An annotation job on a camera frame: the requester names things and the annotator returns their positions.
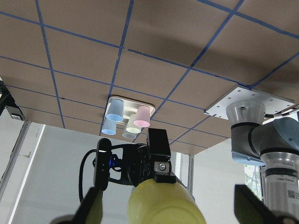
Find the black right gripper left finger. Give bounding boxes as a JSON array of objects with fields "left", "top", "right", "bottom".
[{"left": 74, "top": 187, "right": 103, "bottom": 224}]

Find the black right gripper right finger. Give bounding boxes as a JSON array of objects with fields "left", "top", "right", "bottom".
[{"left": 234, "top": 184, "right": 280, "bottom": 224}]

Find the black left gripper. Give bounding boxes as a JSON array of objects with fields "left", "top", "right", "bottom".
[{"left": 109, "top": 128, "right": 183, "bottom": 187}]

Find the yellow plastic cup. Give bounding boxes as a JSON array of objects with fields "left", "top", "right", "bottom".
[{"left": 127, "top": 179, "right": 206, "bottom": 224}]

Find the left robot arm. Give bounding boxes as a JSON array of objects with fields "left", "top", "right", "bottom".
[{"left": 110, "top": 100, "right": 299, "bottom": 217}]

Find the pale green plastic cup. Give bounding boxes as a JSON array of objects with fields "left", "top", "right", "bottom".
[{"left": 122, "top": 113, "right": 141, "bottom": 139}]

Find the pink plastic cup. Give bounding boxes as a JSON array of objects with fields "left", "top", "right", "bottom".
[{"left": 134, "top": 105, "right": 150, "bottom": 127}]

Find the light blue cup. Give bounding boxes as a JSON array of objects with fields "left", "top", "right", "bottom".
[
  {"left": 106, "top": 98, "right": 124, "bottom": 122},
  {"left": 101, "top": 119, "right": 117, "bottom": 135}
]

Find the white plastic tray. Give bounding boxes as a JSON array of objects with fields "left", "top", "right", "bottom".
[{"left": 105, "top": 95, "right": 155, "bottom": 126}]

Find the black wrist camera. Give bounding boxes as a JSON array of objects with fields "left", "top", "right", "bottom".
[{"left": 93, "top": 138, "right": 112, "bottom": 191}]

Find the black cable bundle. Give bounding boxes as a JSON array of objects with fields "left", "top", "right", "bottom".
[{"left": 78, "top": 148, "right": 99, "bottom": 204}]

